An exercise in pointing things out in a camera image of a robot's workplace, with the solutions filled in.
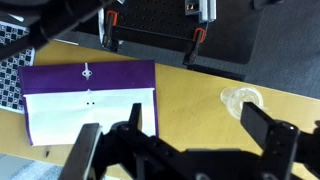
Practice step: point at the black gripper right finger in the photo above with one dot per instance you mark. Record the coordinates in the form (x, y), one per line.
(260, 123)

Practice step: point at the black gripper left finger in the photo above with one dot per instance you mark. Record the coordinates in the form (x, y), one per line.
(83, 150)

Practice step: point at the clear plastic cup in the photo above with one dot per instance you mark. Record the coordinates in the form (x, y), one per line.
(240, 100)

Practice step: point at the black white checkerboard calibration board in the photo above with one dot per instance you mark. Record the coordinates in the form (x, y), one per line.
(10, 73)

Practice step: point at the black perforated metal stand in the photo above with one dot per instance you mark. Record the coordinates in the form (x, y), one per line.
(156, 13)

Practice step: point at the silver aluminium extrusion rail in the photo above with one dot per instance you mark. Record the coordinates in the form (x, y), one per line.
(206, 10)

